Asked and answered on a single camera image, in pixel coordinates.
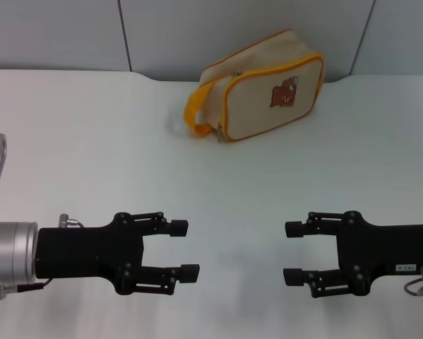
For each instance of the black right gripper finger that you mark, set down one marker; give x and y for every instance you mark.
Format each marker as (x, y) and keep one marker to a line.
(295, 229)
(293, 277)

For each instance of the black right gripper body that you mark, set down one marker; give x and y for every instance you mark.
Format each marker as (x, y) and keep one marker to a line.
(391, 247)

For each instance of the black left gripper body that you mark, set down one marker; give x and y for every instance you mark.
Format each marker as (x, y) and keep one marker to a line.
(84, 252)

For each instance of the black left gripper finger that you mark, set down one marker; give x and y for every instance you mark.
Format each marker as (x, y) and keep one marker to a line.
(189, 273)
(178, 228)

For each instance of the beige yellow-trimmed food bag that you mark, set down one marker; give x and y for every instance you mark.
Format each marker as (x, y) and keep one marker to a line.
(267, 102)

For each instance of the metal zipper pull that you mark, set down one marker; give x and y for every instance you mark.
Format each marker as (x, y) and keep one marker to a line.
(219, 132)
(237, 73)

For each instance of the silver plug on left gripper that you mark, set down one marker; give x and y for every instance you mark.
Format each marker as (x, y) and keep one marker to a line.
(68, 220)

